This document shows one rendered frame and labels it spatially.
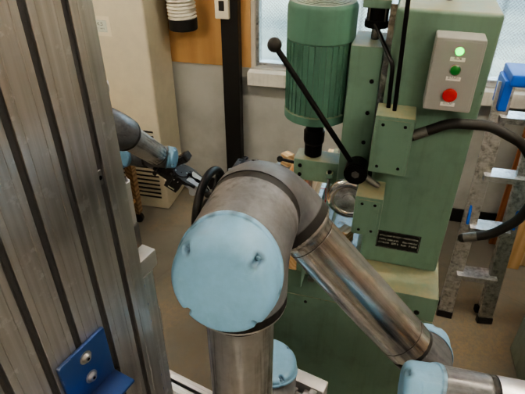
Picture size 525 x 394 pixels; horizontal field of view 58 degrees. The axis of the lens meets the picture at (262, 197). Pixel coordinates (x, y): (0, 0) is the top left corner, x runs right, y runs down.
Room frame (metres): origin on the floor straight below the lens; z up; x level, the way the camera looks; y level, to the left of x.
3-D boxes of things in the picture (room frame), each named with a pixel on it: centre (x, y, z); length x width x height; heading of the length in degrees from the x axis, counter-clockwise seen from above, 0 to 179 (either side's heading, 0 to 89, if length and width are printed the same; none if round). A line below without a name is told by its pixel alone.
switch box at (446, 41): (1.02, -0.42, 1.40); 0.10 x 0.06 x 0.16; 74
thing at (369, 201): (1.05, -0.28, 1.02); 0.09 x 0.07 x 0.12; 164
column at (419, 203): (1.17, -0.43, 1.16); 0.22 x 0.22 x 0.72; 74
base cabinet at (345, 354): (1.22, -0.27, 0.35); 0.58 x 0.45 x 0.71; 74
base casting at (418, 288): (1.21, -0.27, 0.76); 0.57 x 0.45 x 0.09; 74
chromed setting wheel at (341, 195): (1.09, -0.24, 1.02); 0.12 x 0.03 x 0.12; 74
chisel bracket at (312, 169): (1.24, -0.17, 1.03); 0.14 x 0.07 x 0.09; 74
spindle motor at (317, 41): (1.25, -0.15, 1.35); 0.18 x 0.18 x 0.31
